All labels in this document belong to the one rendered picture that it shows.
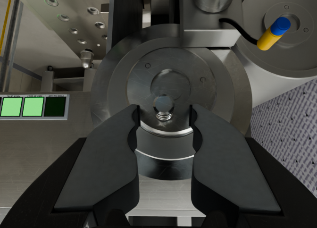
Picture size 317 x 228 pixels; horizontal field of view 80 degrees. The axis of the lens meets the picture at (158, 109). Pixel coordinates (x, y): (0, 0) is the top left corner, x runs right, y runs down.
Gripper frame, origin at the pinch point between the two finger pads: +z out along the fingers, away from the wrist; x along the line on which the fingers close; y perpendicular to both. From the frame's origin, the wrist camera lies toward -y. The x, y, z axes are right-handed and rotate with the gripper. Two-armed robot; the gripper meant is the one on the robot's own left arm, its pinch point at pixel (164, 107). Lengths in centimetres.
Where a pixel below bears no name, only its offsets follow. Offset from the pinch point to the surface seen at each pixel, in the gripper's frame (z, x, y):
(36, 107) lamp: 33, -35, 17
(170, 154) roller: 0.7, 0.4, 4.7
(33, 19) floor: 200, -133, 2
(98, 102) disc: 3.8, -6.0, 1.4
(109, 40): 8.4, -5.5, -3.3
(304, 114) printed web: 10.4, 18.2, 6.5
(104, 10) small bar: 28.2, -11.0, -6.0
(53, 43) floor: 234, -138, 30
